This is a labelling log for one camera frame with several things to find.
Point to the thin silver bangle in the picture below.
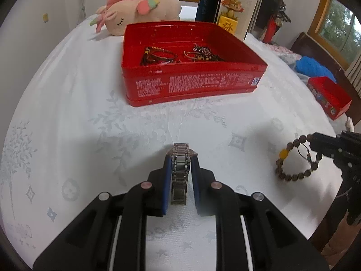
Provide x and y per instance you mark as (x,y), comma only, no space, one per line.
(186,53)

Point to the small red printed box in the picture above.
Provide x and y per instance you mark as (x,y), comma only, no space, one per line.
(330,96)

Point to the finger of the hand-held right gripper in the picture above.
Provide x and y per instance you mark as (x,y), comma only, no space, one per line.
(324,145)

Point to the pink unicorn plush toy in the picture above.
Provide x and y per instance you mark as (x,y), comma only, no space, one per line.
(146,8)

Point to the dark wooden chair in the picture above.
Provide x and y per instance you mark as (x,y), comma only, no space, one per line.
(304,43)

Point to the gold twisted bangle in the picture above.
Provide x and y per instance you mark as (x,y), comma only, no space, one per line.
(165,51)

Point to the dark blue book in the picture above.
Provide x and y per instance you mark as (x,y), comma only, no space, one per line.
(207,2)

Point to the coat rack with dark clothes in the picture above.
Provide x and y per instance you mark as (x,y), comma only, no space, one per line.
(272,5)

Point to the person's right forearm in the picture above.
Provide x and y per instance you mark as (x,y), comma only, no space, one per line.
(338,240)

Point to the white cartoon monkey box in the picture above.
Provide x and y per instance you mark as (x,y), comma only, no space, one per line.
(248,11)

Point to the silver metal wristwatch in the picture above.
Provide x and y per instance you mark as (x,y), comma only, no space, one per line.
(180,169)

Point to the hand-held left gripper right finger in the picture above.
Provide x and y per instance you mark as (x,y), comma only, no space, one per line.
(196,186)

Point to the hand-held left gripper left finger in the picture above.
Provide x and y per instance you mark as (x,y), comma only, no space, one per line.
(168,186)

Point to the red tin box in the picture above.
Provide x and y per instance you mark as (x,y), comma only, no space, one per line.
(191,82)

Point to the side wooden window frame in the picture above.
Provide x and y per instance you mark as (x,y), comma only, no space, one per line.
(321,14)

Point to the blue cloth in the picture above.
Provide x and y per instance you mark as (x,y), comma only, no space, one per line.
(313,67)

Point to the small white figurine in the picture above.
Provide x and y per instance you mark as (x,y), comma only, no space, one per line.
(349,124)

